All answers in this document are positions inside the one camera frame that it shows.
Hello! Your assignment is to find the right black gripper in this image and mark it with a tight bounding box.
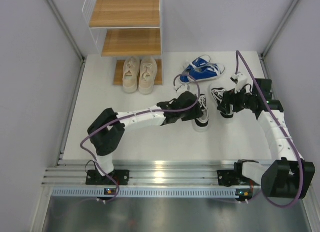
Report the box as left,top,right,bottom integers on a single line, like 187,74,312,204
218,84,257,116

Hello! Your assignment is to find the wooden three-tier shoe shelf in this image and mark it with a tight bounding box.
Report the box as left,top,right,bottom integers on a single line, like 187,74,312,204
82,0,164,86

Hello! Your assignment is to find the beige lace sneaker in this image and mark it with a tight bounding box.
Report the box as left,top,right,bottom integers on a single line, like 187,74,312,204
122,56,141,94
138,56,158,95

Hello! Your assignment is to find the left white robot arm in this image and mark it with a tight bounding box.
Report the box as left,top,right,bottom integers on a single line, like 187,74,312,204
85,91,206,186

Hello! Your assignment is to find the aluminium frame post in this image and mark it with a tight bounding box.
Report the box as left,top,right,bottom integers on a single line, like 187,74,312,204
39,0,87,65
259,0,307,63

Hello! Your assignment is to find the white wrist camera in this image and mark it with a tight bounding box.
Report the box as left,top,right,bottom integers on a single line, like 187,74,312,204
230,72,248,94
175,84,190,95

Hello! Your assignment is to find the slotted grey cable duct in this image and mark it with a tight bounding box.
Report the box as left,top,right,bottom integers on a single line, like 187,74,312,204
52,187,242,199

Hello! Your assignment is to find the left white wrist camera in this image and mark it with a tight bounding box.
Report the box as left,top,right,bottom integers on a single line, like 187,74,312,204
175,84,190,95

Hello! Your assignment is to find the right aluminium frame post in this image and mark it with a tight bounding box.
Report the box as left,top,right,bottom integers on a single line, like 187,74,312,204
259,0,307,63

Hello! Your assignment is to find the black white sneaker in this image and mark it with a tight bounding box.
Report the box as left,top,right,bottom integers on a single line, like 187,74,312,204
192,94,210,133
208,83,234,124

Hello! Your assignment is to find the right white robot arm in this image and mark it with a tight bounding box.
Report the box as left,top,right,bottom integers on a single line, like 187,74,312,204
210,78,316,199

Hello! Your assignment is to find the left aluminium frame post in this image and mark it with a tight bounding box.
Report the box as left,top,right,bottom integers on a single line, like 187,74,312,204
39,0,87,65

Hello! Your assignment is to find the aluminium mounting rail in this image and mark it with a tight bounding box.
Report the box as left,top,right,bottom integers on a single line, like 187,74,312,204
41,160,236,188

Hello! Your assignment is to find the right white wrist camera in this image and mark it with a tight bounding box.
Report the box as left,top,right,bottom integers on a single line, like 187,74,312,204
230,72,248,94

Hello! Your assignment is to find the blue canvas sneaker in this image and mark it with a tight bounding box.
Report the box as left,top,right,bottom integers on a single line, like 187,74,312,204
179,54,211,84
187,63,225,82

